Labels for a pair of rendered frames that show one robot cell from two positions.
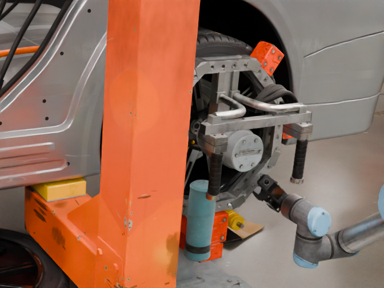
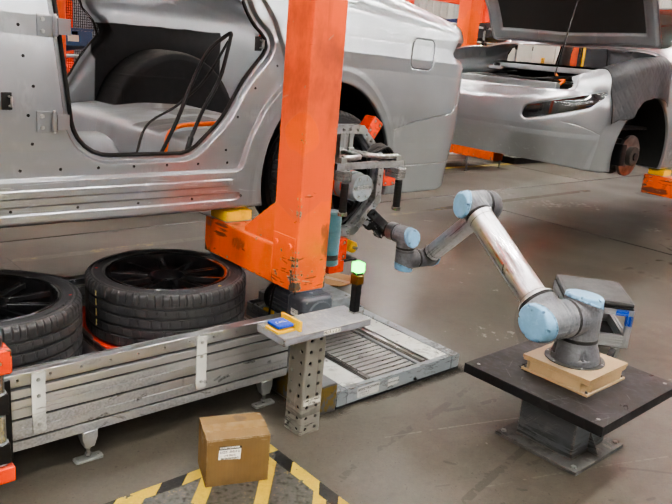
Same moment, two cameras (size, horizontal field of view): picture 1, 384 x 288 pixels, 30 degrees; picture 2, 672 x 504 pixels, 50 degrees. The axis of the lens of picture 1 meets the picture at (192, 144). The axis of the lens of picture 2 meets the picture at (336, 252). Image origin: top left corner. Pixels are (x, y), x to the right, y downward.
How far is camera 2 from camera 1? 1.12 m
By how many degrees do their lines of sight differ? 7
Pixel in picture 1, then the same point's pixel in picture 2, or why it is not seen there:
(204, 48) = not seen: hidden behind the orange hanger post
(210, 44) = not seen: hidden behind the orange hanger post
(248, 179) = (360, 214)
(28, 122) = (215, 164)
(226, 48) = (343, 119)
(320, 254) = (413, 261)
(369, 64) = (439, 138)
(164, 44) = (322, 96)
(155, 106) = (316, 136)
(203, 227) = (333, 240)
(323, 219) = (414, 235)
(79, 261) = (257, 254)
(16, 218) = not seen: hidden behind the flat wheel
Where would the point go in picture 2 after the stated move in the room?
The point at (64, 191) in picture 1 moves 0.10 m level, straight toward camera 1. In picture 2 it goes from (237, 216) to (241, 221)
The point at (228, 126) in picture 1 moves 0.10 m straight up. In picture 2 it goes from (351, 165) to (353, 142)
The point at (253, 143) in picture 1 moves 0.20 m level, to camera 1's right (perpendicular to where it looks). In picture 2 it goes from (366, 181) to (408, 184)
